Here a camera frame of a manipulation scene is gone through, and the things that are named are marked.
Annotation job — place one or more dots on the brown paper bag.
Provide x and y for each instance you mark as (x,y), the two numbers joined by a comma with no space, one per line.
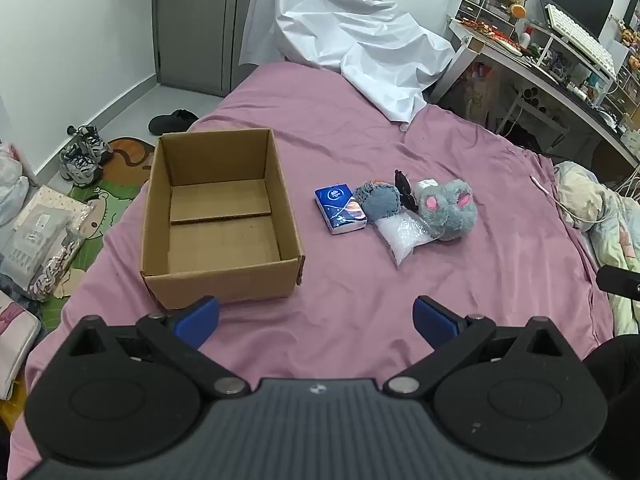
(475,92)

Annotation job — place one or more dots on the clear bag of white beads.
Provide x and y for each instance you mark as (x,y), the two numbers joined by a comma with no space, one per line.
(402,232)

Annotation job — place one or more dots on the grey door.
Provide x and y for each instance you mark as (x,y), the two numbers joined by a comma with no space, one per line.
(200,20)

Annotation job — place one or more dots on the white draped sheet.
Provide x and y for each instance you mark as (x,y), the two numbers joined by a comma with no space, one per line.
(360,25)

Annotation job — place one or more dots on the small orange plush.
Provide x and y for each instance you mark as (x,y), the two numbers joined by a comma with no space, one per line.
(518,10)

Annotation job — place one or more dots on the patterned foil bag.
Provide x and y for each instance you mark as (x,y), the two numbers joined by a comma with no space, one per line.
(55,265)

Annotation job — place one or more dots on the white desk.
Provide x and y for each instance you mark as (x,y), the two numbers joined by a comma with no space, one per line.
(500,55)

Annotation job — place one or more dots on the grey plush paw toy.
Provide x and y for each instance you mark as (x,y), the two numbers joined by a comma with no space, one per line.
(447,210)

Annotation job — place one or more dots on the white monitor riser shelf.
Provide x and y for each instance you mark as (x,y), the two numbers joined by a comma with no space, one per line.
(552,35)

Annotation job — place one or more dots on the beige dotted package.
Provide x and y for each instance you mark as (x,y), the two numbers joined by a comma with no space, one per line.
(57,199)

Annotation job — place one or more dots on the person's black clothed leg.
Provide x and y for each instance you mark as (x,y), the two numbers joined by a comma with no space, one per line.
(615,370)

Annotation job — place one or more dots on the brown cardboard box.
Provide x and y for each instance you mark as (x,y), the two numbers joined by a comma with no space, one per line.
(220,280)

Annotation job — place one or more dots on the blue tissue pack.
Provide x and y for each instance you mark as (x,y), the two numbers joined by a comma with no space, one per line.
(340,207)

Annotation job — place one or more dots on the cartoon floor rug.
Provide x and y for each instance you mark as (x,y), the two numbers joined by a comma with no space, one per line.
(125,180)

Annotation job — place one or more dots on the grey sneaker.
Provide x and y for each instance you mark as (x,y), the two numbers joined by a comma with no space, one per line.
(92,142)
(77,165)

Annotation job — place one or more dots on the pink cartoon cushion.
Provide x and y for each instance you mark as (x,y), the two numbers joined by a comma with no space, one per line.
(12,340)

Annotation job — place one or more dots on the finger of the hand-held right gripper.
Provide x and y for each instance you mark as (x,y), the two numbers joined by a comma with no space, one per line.
(617,280)

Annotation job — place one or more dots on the white plastic bag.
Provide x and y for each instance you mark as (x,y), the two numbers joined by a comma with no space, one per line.
(12,197)
(10,160)

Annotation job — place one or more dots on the white keyboard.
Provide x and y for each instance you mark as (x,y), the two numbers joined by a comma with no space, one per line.
(580,40)

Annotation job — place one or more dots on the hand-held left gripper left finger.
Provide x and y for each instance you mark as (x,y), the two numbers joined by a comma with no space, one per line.
(197,317)

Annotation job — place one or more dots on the black slipper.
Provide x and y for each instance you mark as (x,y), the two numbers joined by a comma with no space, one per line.
(172,120)

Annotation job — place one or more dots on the pink bed sheet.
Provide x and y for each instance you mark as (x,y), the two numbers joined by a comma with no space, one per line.
(350,110)

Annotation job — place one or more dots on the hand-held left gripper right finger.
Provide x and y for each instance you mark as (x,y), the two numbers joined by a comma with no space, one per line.
(434,321)

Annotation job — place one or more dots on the small drawer organizer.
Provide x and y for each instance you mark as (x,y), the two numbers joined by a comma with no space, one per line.
(482,0)

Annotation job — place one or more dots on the black lace hair accessory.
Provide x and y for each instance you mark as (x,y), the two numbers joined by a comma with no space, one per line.
(404,187)

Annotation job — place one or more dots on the grey mailer package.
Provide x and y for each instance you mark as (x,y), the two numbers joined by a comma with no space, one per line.
(40,235)

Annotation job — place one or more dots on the white bottle red cap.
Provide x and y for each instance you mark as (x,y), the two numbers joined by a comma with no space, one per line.
(525,37)

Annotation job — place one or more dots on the floral blanket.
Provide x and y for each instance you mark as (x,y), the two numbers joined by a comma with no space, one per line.
(600,210)

